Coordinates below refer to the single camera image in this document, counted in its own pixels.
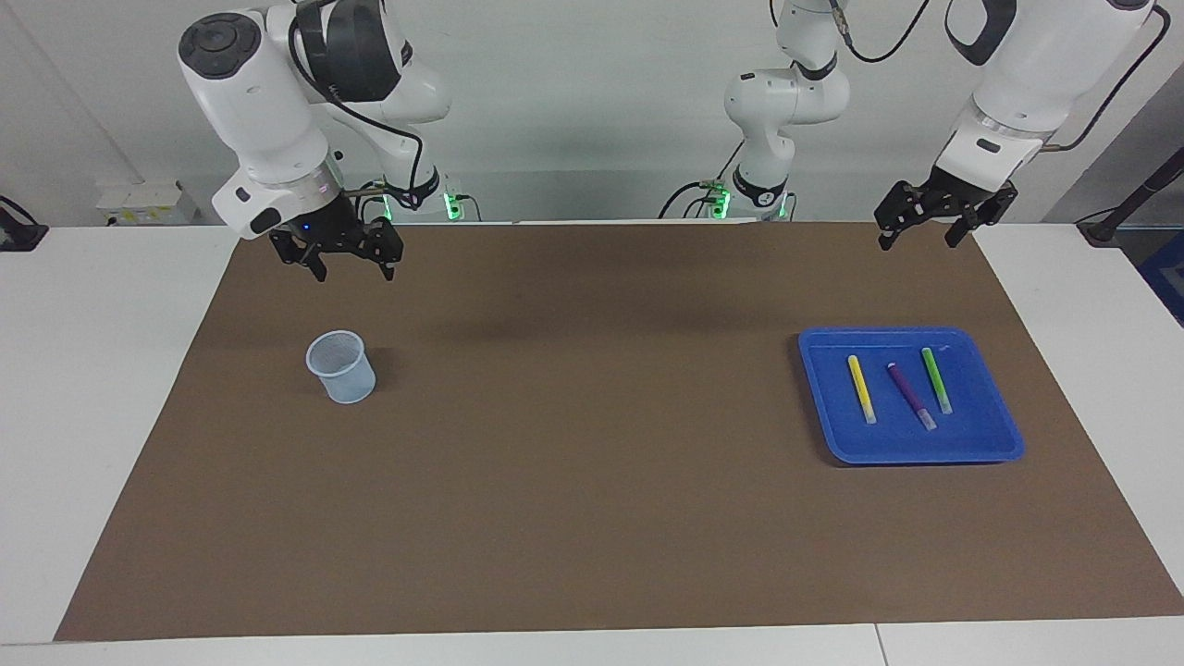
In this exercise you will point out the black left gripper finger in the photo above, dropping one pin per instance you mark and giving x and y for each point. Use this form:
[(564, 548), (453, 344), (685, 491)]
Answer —
[(982, 211), (895, 208)]

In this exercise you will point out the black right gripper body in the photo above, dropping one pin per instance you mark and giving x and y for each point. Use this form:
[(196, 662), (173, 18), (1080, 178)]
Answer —
[(333, 224)]

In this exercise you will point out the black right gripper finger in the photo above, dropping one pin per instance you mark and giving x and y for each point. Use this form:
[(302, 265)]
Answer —
[(301, 245), (387, 242)]

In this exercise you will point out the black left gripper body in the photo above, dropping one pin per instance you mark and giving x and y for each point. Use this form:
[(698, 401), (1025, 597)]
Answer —
[(953, 196)]

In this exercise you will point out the green pen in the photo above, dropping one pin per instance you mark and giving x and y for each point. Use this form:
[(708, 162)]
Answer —
[(936, 380)]

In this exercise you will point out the yellow pen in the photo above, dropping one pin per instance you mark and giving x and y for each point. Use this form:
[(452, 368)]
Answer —
[(862, 390)]

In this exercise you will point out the purple pen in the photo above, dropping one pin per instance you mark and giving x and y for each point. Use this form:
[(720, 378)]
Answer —
[(911, 396)]

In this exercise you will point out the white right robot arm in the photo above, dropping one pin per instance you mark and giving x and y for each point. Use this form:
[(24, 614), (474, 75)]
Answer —
[(259, 102)]

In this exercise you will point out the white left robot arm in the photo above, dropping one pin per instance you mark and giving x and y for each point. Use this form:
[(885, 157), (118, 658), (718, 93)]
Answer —
[(1045, 74)]

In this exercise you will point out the pale blue mesh cup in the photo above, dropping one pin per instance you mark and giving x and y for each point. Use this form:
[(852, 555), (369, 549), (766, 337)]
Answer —
[(344, 375)]

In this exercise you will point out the black stand pole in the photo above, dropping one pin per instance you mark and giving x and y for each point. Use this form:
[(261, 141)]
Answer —
[(1133, 199)]

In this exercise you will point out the blue plastic tray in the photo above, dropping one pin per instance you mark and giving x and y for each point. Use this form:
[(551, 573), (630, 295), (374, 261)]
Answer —
[(865, 435)]

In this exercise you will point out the brown table mat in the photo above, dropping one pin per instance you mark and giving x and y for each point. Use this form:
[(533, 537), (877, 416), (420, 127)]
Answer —
[(592, 481)]

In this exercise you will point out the black clamp mount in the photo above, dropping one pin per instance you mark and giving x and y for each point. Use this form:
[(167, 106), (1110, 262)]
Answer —
[(20, 236)]

